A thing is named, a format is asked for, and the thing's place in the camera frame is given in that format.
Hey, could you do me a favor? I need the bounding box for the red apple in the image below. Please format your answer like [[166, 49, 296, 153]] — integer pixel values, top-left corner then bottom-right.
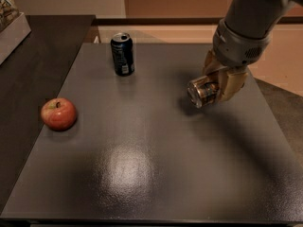
[[40, 97, 77, 131]]

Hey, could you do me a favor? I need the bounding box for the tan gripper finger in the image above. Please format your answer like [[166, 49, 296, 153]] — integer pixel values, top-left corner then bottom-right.
[[217, 66, 248, 102], [203, 50, 227, 77]]

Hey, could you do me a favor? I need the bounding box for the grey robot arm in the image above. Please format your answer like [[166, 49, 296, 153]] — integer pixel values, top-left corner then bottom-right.
[[203, 0, 303, 104]]

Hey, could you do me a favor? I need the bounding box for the dark blue soda can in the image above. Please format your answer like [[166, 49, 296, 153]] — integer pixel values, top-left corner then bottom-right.
[[111, 33, 134, 77]]

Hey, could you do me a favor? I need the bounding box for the white box with snacks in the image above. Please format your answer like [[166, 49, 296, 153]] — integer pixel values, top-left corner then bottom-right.
[[0, 0, 31, 64]]

